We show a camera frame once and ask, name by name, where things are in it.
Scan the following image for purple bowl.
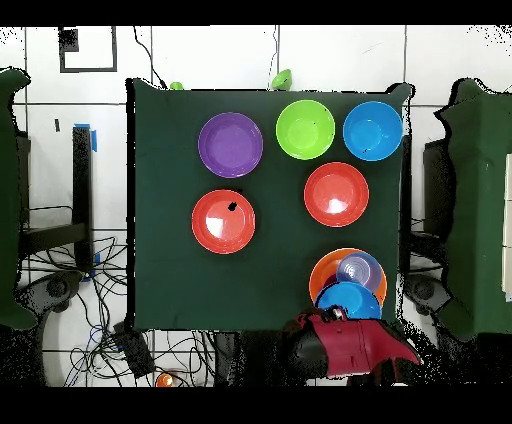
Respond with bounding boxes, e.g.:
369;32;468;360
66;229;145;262
197;111;264;179

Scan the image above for orange bowl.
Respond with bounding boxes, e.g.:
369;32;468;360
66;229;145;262
308;246;388;309

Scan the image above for dark green tablecloth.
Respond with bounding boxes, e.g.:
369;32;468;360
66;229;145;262
126;77;413;333

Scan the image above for green bowl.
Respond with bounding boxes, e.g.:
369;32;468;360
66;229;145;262
275;99;336;161
270;68;293;91

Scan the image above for small red bowl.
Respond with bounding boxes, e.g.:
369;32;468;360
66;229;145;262
317;273;341;299

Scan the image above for translucent blue bowl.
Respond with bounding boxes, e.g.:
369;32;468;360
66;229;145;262
335;250;383;292

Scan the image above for black power strip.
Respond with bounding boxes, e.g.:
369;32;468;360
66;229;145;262
111;321;156;379

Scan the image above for black round base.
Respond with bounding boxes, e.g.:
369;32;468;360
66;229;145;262
15;269;85;321

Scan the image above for neighbouring green cloth table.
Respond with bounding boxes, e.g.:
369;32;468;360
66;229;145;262
0;65;38;331
434;77;512;341

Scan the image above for white box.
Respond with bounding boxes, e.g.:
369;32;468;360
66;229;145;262
501;152;512;303

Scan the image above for black cable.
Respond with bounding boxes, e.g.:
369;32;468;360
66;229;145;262
132;25;168;90

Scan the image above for black table frame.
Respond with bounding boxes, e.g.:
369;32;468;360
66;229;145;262
399;135;457;261
15;125;97;277

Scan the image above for tangle of black cables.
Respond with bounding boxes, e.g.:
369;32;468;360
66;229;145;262
19;235;217;388

